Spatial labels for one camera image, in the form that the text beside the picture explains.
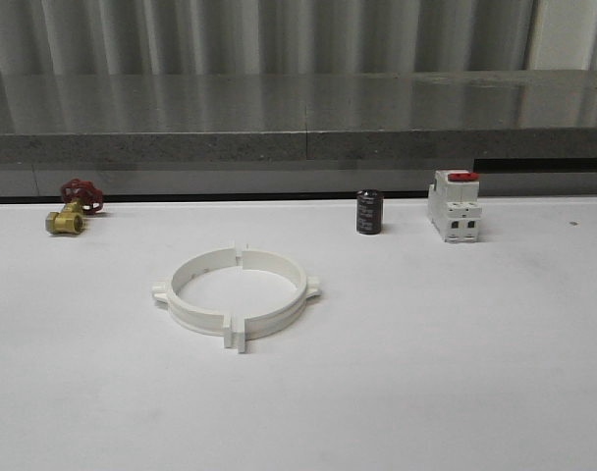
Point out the white half-ring pipe clamp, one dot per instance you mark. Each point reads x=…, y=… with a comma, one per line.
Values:
x=278, y=318

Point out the black cylindrical capacitor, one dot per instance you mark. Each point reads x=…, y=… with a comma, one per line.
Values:
x=369, y=211

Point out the grey stone countertop ledge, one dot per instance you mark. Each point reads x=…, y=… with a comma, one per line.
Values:
x=415, y=120

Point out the brass valve red handwheel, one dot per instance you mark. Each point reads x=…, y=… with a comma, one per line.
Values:
x=81, y=198

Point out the grey pleated curtain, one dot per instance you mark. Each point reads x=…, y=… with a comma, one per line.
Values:
x=294, y=37

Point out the white circuit breaker red switch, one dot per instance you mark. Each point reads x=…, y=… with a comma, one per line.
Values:
x=453, y=207

